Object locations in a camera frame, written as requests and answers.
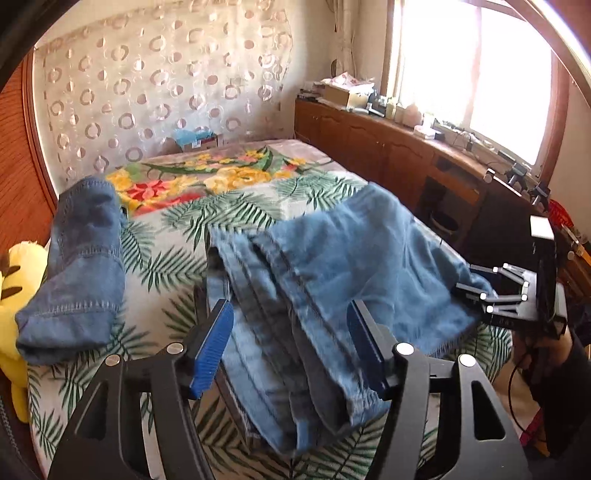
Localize wooden cabinet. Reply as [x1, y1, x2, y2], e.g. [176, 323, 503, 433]
[294, 98, 557, 261]

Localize white patterned window curtain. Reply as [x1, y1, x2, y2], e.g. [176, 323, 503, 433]
[322, 0, 394, 88]

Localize cardboard box with papers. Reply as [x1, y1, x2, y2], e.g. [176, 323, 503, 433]
[321, 71, 376, 110]

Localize circle pattern sheer curtain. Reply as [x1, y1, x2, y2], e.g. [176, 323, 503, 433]
[34, 0, 297, 185]

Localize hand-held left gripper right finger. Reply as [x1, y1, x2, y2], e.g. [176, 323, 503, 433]
[346, 300, 529, 480]

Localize person's right hand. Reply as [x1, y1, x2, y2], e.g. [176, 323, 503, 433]
[545, 333, 575, 357]

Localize light blue denim pants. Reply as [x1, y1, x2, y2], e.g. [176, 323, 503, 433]
[205, 182, 500, 457]

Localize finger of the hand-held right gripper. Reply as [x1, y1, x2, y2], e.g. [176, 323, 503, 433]
[470, 262, 537, 291]
[454, 282, 534, 326]

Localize yellow plush toy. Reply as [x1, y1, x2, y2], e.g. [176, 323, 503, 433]
[0, 240, 51, 423]

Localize cardboard box with blue cloth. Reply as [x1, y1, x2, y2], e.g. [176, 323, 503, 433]
[172, 128, 225, 153]

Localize wooden slatted panel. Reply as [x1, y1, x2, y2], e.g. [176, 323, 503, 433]
[0, 48, 62, 257]

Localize leaf print bedsheet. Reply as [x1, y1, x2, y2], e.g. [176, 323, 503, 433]
[27, 170, 514, 480]

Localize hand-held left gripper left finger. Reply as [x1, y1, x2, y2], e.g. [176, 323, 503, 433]
[46, 299, 236, 480]

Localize window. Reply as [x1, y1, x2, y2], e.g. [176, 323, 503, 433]
[382, 0, 570, 168]

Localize floral blanket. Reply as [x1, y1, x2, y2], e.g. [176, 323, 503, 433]
[105, 138, 334, 219]

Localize dark blue denim pants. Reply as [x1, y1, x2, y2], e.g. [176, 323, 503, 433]
[15, 176, 131, 366]

